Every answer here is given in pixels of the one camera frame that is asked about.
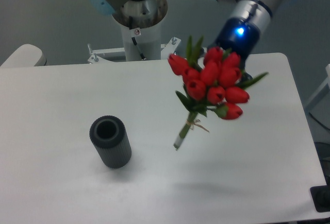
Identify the white chair armrest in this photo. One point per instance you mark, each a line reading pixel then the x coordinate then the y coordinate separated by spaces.
pixel 26 55

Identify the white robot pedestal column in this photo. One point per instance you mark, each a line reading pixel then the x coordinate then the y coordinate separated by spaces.
pixel 140 23

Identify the red tulip bouquet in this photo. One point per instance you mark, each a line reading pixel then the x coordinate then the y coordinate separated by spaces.
pixel 213 82

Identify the white pedestal base frame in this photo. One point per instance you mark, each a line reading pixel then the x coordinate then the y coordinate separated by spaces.
pixel 133 54

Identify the white furniture leg at right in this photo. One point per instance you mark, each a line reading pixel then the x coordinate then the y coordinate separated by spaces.
pixel 321 91

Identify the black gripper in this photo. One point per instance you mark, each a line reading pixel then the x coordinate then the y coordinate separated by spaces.
pixel 240 36

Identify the black box at table edge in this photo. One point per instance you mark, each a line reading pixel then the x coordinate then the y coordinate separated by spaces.
pixel 320 197

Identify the dark grey ribbed vase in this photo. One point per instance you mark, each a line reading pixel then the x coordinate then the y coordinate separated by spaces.
pixel 109 137

